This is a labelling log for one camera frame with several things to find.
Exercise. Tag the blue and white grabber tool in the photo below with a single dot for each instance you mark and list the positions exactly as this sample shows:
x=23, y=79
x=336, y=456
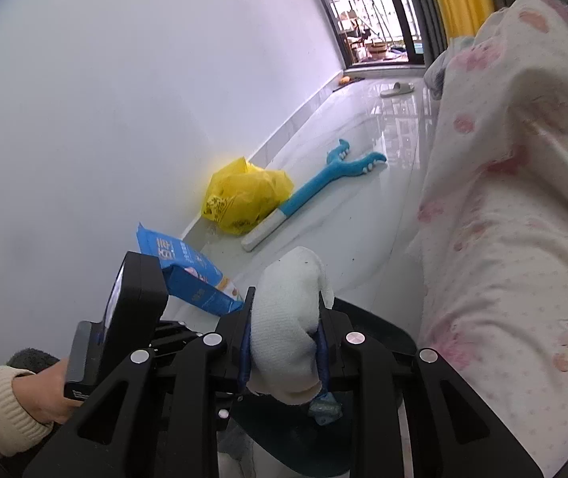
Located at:
x=309, y=194

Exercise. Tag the dark fuzzy garment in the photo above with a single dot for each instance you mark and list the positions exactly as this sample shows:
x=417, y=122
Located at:
x=32, y=359

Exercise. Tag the balcony window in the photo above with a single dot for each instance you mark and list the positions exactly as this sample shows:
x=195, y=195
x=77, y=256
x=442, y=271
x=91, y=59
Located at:
x=371, y=10

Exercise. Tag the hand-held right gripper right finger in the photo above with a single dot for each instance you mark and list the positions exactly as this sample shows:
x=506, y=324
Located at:
x=373, y=388

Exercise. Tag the white sock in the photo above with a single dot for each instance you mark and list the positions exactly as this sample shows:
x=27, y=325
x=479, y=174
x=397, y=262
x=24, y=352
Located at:
x=286, y=328

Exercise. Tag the person's left forearm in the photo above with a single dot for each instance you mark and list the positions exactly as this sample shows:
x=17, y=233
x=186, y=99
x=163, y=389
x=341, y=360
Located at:
x=0, y=408

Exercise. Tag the blue snack packet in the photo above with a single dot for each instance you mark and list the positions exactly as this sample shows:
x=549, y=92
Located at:
x=189, y=274

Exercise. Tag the beige slipper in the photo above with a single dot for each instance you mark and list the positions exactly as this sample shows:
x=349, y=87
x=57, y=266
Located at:
x=397, y=89

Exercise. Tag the dark teal trash bin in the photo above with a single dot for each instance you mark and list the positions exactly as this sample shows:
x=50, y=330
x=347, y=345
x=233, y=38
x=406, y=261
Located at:
x=373, y=328

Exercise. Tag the pink printed blanket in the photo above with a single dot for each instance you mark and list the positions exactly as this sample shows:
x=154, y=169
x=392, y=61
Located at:
x=508, y=209

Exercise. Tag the blue crumpled wrapper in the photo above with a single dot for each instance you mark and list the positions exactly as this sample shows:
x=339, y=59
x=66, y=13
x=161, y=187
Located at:
x=325, y=408

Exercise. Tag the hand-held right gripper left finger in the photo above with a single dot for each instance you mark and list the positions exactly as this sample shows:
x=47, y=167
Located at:
x=199, y=388

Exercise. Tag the person's left hand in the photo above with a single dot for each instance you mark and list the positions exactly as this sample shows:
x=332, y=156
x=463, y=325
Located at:
x=47, y=393

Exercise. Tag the yellow plastic bag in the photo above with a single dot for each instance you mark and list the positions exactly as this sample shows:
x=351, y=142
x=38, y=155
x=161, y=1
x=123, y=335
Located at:
x=244, y=196

